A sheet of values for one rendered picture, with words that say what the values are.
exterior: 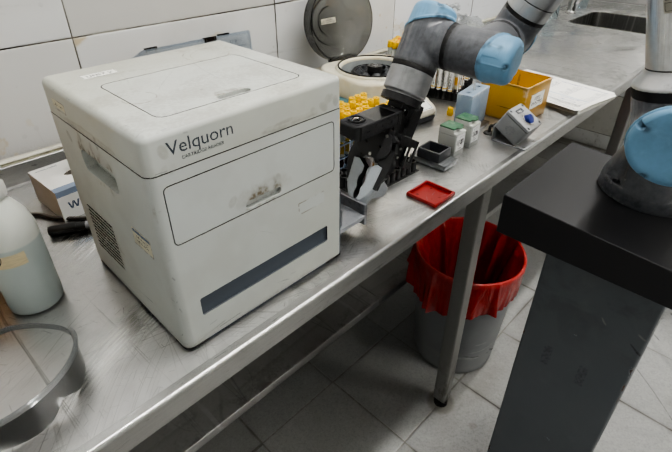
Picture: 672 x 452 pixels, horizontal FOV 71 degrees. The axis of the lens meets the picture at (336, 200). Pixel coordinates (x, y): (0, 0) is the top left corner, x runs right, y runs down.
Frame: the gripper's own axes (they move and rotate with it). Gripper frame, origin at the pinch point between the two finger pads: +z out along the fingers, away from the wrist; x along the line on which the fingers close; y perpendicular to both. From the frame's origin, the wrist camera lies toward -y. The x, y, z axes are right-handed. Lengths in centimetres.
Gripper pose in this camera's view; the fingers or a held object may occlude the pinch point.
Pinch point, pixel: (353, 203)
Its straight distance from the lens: 82.4
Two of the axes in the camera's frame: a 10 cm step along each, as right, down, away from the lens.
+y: 6.1, 0.9, 7.9
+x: -7.1, -3.7, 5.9
